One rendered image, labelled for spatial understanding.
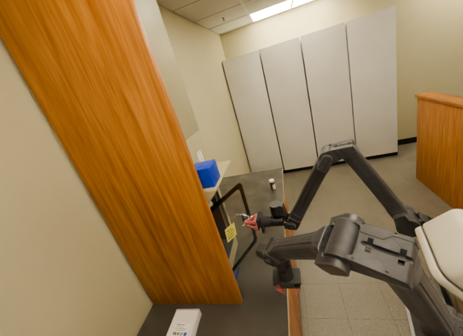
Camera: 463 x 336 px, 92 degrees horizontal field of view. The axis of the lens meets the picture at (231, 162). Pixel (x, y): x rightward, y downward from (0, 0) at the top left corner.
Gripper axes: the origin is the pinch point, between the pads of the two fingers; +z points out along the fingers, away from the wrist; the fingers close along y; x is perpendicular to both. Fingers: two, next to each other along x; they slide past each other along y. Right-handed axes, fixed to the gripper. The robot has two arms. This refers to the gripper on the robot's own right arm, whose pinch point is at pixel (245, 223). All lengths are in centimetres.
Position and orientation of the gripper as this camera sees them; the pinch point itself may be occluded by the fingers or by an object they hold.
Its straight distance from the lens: 120.8
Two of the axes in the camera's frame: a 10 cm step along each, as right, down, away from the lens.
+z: -9.4, 1.7, 3.0
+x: -2.1, 4.1, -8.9
